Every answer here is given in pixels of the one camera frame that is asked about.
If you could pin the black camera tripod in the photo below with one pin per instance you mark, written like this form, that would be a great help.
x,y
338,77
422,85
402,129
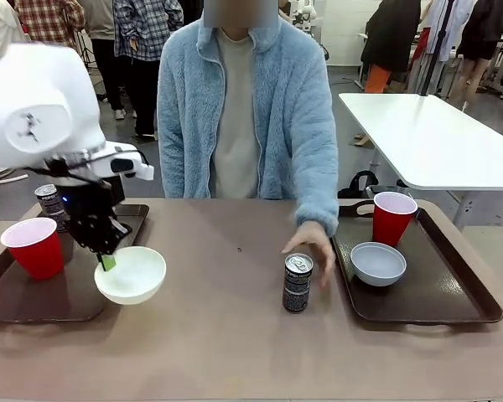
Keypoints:
x,y
86,46

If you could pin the black stand pole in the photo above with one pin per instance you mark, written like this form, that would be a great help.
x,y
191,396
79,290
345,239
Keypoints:
x,y
437,50

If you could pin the white table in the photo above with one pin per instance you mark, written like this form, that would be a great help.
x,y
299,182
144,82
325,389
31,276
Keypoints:
x,y
436,138

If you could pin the bystander in black shorts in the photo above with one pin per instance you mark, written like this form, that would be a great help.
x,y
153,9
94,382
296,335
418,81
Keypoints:
x,y
482,37

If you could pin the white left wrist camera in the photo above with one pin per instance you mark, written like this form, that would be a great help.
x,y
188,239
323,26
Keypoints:
x,y
144,171

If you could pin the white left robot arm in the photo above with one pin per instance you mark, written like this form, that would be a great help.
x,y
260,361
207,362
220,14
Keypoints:
x,y
37,109

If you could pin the bystander in dark trousers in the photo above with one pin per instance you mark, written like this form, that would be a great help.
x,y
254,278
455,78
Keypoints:
x,y
109,67

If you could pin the bystander in white top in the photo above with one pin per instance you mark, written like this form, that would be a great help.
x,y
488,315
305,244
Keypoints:
x,y
0,25

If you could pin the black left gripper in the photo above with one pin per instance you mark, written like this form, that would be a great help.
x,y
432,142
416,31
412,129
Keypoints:
x,y
96,205

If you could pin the person's left forearm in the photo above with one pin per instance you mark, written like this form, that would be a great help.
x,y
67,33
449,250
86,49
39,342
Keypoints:
x,y
318,197

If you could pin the person's right forearm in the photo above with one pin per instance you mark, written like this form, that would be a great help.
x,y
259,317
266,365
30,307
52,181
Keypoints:
x,y
169,167

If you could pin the person's left hand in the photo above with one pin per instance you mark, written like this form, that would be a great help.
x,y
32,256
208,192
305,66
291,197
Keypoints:
x,y
318,243

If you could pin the person in blue fleece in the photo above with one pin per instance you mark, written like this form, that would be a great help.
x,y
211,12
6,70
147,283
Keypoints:
x,y
239,104

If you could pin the black Pepsi drink can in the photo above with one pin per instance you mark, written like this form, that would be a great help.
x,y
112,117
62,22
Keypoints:
x,y
297,289
50,205

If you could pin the hanging white coat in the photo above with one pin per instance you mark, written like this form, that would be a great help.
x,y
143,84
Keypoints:
x,y
448,25

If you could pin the red plastic cup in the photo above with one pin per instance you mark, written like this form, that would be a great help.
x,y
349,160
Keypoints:
x,y
37,255
392,226

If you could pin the bystander in red plaid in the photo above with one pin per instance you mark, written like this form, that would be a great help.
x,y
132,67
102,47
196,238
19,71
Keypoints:
x,y
50,21

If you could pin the white bowl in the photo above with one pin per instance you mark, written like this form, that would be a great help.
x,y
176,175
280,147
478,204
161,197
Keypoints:
x,y
134,280

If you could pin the bystander in blue plaid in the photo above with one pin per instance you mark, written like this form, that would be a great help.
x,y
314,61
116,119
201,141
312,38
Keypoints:
x,y
144,37

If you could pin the brown plastic tray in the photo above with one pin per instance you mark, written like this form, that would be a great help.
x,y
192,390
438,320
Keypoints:
x,y
46,301
444,293

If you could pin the bystander in orange trousers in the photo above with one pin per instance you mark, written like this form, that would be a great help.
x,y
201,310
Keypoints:
x,y
392,37

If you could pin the grey bowl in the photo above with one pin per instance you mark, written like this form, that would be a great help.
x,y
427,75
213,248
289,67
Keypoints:
x,y
379,266

